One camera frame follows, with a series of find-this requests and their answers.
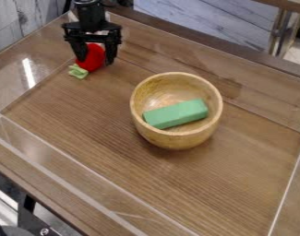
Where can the clear acrylic front barrier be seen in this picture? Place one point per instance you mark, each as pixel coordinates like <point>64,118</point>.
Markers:
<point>91,203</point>

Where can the green rectangular block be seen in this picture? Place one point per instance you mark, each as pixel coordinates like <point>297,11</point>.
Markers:
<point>177,114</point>

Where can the wooden bowl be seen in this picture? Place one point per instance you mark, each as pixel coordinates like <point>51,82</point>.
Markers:
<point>166,89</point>

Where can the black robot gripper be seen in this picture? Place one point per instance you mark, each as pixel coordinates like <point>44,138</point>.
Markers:
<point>76,37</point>

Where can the red plush fruit green stem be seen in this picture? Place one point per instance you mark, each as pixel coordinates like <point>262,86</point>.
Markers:
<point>80,69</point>

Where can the clear acrylic corner bracket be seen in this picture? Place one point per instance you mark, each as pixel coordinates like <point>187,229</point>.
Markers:
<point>71,17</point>

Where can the metal frame post background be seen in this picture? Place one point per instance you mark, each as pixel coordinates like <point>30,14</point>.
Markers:
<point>284,32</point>

